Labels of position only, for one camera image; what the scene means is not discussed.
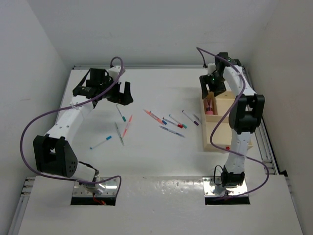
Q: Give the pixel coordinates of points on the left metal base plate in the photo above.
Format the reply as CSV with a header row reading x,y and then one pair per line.
x,y
105,189

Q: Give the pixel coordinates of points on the beige compartment tray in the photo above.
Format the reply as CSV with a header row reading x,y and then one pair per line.
x,y
223,135

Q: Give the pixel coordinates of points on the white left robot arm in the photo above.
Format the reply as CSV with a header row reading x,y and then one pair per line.
x,y
152,136

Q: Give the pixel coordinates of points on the orange highlighter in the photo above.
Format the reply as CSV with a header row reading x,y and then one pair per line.
x,y
127,126

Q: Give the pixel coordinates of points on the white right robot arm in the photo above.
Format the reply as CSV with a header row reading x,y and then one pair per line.
x,y
244,115

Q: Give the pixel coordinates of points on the aluminium rail back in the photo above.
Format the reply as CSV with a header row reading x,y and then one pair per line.
x,y
129,67

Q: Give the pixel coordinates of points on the aluminium rail left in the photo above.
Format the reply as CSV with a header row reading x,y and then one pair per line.
x,y
21,206

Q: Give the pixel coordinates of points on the clear blue ballpoint pen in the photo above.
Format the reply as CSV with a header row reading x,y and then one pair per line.
x,y
172,131

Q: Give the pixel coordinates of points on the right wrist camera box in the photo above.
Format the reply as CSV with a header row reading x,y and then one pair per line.
x,y
210,68

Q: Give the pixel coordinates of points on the pink eraser roll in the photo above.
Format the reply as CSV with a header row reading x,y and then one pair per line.
x,y
209,106

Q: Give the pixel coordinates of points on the metal base plate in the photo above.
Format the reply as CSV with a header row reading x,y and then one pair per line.
x,y
215,189
105,189

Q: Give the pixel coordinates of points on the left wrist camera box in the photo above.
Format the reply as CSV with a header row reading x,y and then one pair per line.
x,y
115,71

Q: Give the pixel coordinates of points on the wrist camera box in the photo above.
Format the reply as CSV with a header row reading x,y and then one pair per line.
x,y
115,71
210,68

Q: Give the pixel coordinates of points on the orange highlighter pen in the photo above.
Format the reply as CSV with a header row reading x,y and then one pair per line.
x,y
155,117

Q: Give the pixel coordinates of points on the clear green pen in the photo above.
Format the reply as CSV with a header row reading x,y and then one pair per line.
x,y
119,134

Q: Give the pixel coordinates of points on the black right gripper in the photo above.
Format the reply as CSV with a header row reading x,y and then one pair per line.
x,y
205,80

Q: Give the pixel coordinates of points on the purple capped white marker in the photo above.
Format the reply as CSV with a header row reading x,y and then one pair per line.
x,y
190,118

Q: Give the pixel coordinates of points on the red capped white marker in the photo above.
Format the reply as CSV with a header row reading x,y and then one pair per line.
x,y
176,120

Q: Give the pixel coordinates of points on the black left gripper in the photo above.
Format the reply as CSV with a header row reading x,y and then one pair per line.
x,y
124,98

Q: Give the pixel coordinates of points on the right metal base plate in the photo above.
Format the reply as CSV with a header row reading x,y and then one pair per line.
x,y
215,189

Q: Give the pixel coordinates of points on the light blue capped marker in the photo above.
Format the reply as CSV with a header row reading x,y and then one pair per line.
x,y
98,144

